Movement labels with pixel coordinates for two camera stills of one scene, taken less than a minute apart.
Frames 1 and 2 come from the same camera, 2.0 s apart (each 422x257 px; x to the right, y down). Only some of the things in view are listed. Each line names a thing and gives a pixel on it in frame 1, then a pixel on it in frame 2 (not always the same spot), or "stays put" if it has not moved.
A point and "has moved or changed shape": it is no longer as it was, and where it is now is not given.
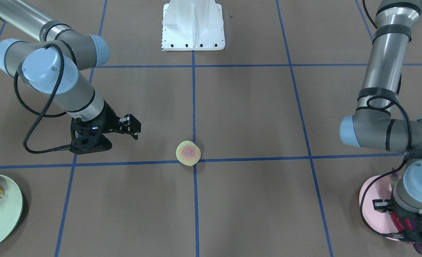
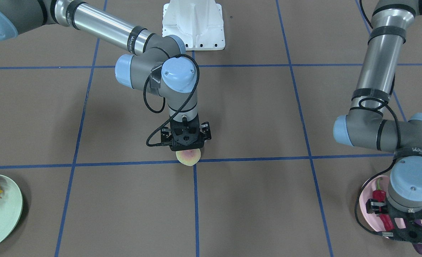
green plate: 1,217 stays put
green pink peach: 188,153 stays put
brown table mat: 239,153 stays put
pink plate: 381,189 stays put
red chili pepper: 398,224 has moved or changed shape
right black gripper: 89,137 -> 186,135
